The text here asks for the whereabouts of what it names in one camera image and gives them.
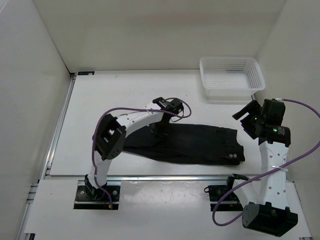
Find black trousers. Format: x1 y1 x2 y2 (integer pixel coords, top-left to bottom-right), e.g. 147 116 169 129
123 123 246 166

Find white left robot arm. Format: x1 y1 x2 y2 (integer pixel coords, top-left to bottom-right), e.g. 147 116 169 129
84 97 184 200

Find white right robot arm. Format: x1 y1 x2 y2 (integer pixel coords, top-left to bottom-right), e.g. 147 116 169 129
224 99 298 237

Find white plastic basket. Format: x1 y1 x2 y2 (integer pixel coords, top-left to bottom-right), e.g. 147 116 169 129
199 56 266 98

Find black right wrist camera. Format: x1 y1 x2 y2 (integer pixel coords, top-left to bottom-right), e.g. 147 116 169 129
261 99 286 126

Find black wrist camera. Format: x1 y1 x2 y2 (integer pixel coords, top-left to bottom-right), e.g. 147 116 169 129
169 98 184 115
261 99 286 126

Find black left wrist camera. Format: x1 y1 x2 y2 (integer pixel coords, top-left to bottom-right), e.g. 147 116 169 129
169 98 184 115

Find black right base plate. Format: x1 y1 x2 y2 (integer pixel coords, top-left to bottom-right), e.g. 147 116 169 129
203 174 251 212

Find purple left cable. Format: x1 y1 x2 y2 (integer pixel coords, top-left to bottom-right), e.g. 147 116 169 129
91 97 193 210

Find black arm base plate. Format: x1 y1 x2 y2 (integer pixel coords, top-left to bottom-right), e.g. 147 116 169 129
73 181 121 211

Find aluminium frame rail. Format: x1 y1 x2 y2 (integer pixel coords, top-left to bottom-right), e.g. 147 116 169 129
44 173 261 183

